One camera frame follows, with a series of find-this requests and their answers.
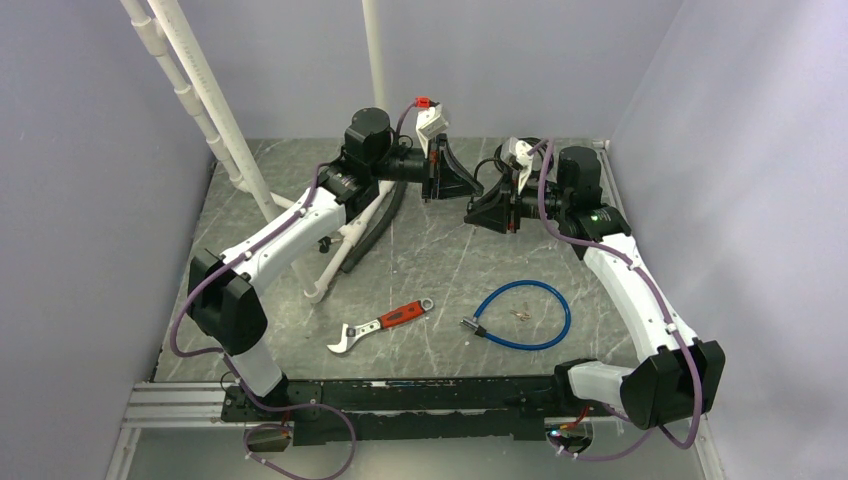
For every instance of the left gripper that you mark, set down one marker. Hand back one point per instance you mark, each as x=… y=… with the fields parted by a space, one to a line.
x=452 y=181

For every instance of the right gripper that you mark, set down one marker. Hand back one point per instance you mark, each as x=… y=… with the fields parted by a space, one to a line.
x=501 y=205

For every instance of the silver lock keys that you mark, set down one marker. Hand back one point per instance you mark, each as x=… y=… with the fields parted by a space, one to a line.
x=523 y=314

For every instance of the blue cable lock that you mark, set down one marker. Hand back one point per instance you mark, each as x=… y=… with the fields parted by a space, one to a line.
x=473 y=324

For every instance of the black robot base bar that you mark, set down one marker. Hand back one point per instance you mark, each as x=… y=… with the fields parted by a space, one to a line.
x=523 y=408

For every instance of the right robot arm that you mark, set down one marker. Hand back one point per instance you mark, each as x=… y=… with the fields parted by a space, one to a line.
x=677 y=374

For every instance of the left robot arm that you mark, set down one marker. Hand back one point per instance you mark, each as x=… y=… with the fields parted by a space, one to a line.
x=225 y=289

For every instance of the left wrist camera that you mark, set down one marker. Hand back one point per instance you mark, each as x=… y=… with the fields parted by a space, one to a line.
x=431 y=120

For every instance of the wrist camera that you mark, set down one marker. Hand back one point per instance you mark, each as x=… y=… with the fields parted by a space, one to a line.
x=521 y=157
x=431 y=120

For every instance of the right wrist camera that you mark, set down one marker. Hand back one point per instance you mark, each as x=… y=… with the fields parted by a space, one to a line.
x=521 y=157

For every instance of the red handled adjustable wrench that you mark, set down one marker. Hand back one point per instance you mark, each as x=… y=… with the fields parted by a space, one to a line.
x=351 y=334

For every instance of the aluminium rail frame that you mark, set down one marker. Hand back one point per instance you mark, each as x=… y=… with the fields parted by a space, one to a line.
x=155 y=405

